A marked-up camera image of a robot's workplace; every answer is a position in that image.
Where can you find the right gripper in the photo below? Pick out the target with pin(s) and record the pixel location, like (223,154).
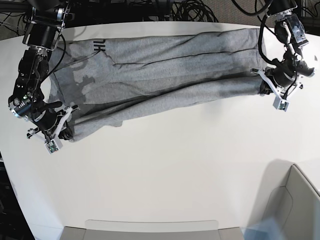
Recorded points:
(48,121)

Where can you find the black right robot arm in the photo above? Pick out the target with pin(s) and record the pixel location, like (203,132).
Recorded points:
(46,20)

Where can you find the grey T-shirt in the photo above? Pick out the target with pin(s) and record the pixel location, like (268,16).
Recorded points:
(119,79)

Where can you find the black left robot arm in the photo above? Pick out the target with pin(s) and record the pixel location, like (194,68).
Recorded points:
(290,32)

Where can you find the blue cloth in bin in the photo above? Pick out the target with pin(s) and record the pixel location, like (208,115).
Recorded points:
(267,229)

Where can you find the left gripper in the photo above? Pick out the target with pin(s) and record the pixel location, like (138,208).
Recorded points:
(282,82)

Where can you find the beige bin right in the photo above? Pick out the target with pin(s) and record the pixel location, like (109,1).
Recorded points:
(295,207)

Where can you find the beige bin bottom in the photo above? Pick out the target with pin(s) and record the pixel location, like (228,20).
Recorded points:
(121,230)

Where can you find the beige bin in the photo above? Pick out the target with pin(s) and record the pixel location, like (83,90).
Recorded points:
(121,230)
(295,207)

